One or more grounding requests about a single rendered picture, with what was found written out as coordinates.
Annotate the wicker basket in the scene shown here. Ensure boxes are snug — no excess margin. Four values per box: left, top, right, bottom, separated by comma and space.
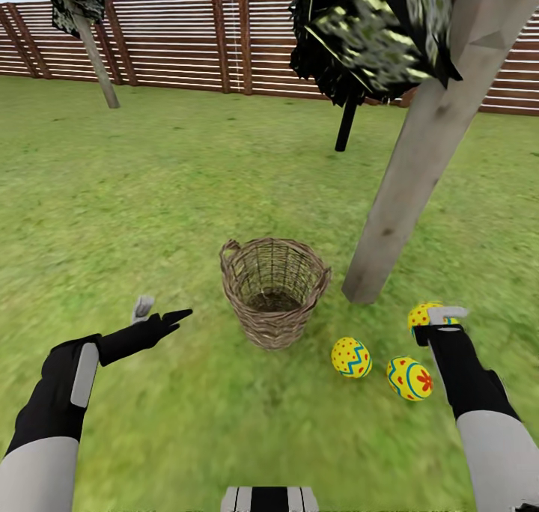
219, 237, 334, 351

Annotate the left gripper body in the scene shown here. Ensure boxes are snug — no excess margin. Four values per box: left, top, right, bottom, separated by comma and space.
119, 313, 165, 358

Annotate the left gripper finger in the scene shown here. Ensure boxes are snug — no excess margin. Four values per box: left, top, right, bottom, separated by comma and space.
164, 323, 180, 336
161, 309, 194, 332

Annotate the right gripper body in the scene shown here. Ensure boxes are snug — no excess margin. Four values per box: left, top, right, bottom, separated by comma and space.
413, 326, 436, 347

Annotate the easter egg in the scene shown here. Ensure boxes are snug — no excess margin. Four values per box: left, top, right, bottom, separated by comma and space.
407, 302, 457, 338
331, 337, 371, 379
387, 356, 433, 401

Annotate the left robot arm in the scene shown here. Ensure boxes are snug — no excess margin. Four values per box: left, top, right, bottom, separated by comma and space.
0, 295, 194, 512

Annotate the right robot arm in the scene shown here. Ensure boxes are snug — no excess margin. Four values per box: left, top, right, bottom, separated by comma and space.
413, 306, 539, 512

